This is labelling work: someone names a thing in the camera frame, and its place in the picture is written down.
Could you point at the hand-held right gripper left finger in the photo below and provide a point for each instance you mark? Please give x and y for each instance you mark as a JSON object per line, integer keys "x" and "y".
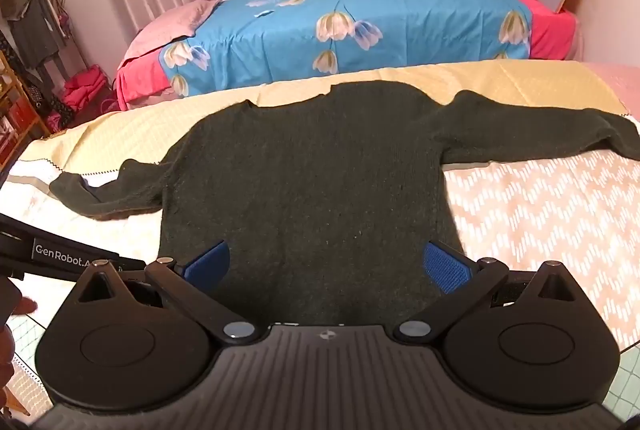
{"x": 207, "y": 262}

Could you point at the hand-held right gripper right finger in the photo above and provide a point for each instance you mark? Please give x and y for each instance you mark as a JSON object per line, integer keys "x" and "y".
{"x": 445, "y": 267}

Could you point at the dark green knit sweater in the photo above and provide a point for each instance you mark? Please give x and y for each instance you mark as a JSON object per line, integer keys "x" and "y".
{"x": 310, "y": 180}

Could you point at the person's left hand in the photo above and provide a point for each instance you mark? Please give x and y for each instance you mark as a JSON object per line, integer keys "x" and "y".
{"x": 7, "y": 355}

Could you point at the yellow and beige patterned sheet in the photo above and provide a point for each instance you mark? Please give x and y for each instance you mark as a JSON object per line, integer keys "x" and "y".
{"x": 550, "y": 220}

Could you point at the wooden shelf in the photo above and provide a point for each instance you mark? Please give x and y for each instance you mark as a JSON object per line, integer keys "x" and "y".
{"x": 15, "y": 119}

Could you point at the pink pillow cloth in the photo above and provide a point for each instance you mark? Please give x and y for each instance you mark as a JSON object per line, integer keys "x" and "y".
{"x": 165, "y": 27}

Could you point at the blue floral blanket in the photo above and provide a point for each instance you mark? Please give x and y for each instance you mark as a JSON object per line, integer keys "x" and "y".
{"x": 300, "y": 24}

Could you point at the pink blanket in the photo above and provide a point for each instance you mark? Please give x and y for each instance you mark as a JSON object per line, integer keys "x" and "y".
{"x": 620, "y": 79}

